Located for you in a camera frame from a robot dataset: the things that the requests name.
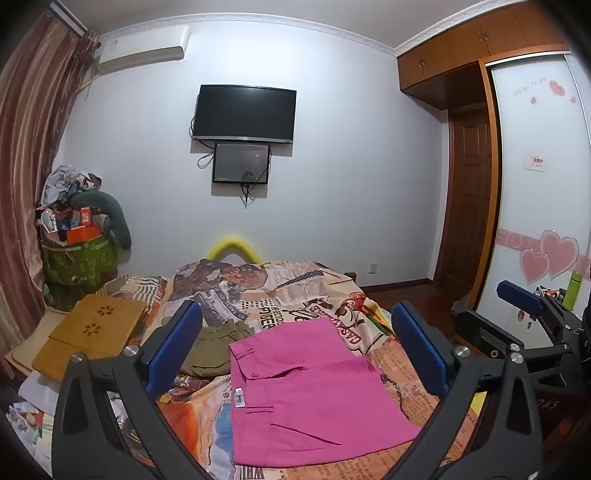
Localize colourful fleece blanket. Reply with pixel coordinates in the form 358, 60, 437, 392
355, 295, 394, 352

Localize printed blanket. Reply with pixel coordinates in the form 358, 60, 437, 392
99, 258, 485, 480

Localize orange box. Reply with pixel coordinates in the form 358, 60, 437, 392
65, 225, 101, 244

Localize small black monitor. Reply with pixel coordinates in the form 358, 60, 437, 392
212, 142, 271, 184

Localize green patterned storage bag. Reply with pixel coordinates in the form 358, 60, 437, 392
41, 233, 118, 310

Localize brown wooden door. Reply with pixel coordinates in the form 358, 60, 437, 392
434, 108, 492, 289

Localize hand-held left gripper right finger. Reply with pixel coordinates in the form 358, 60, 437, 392
383, 300, 546, 480

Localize pale beige board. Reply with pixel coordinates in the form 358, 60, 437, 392
4, 310, 65, 374

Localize yellow foam tube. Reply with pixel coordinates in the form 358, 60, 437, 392
206, 234, 263, 266

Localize black wall television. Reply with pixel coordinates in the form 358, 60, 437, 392
193, 84, 297, 144

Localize wooden overhead cabinet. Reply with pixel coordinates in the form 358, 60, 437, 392
396, 0, 571, 110

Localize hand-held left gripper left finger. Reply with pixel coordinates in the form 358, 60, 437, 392
52, 300, 218, 480

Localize grey plush pillow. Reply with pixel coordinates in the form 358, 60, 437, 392
69, 190, 132, 250

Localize pink pants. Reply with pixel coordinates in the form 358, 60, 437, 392
228, 318, 423, 466

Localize striped brown curtain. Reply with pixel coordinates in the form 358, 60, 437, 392
0, 9, 100, 370

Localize wooden lap board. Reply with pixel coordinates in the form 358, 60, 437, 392
31, 293, 146, 381

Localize pile of papers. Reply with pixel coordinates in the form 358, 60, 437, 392
7, 369, 132, 469

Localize black television cable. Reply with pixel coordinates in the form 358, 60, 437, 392
190, 117, 216, 169

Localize pile of clothes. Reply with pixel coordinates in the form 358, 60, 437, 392
41, 164, 102, 208

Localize olive green folded garment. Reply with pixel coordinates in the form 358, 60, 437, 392
180, 320, 254, 379

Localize white air conditioner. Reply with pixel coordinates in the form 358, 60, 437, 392
97, 25, 191, 75

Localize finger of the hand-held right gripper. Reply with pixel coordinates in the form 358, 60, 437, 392
455, 310, 580, 365
496, 279, 573, 325

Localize green bottle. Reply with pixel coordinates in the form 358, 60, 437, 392
566, 271, 583, 308

